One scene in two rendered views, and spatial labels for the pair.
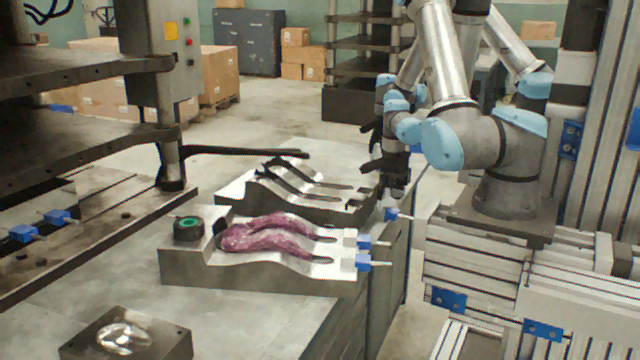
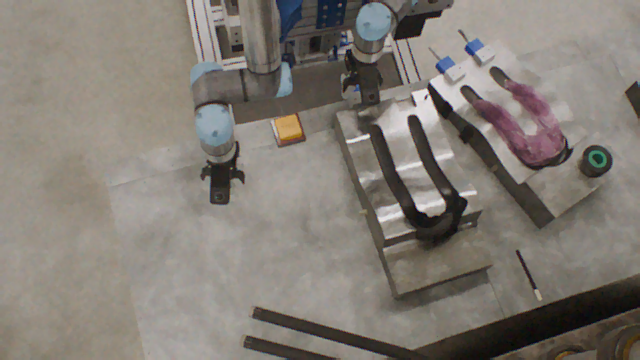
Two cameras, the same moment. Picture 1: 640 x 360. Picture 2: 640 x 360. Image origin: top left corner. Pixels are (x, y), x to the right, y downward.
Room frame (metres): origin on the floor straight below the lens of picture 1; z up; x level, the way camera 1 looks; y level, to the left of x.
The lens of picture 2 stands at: (2.12, 0.29, 2.42)
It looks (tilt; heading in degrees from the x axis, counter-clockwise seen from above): 69 degrees down; 219
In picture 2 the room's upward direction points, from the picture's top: 10 degrees clockwise
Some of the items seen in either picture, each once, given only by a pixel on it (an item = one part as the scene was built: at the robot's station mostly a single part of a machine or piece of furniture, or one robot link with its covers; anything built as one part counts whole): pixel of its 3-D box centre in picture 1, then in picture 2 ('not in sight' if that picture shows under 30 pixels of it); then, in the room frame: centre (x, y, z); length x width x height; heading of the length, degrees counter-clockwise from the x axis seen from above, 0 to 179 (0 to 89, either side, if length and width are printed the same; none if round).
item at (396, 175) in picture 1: (394, 168); (363, 61); (1.41, -0.24, 0.99); 0.09 x 0.08 x 0.12; 61
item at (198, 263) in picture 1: (266, 247); (522, 126); (1.14, 0.14, 0.86); 0.50 x 0.26 x 0.11; 84
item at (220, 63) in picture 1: (184, 77); not in sight; (6.33, 1.79, 0.37); 1.20 x 0.82 x 0.74; 74
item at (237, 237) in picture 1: (268, 232); (524, 119); (1.14, 0.14, 0.90); 0.26 x 0.18 x 0.08; 84
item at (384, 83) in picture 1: (386, 89); (214, 129); (1.85, -0.26, 1.15); 0.09 x 0.08 x 0.11; 60
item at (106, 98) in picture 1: (136, 84); not in sight; (5.35, 2.06, 0.47); 1.22 x 0.80 x 0.94; 70
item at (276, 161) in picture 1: (299, 178); (418, 174); (1.48, 0.07, 0.92); 0.35 x 0.16 x 0.09; 67
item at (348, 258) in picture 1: (366, 263); (472, 45); (1.06, -0.12, 0.86); 0.13 x 0.05 x 0.05; 84
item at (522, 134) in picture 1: (513, 139); not in sight; (1.02, -0.43, 1.20); 0.13 x 0.12 x 0.14; 101
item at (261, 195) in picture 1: (296, 190); (412, 187); (1.50, 0.08, 0.87); 0.50 x 0.26 x 0.14; 67
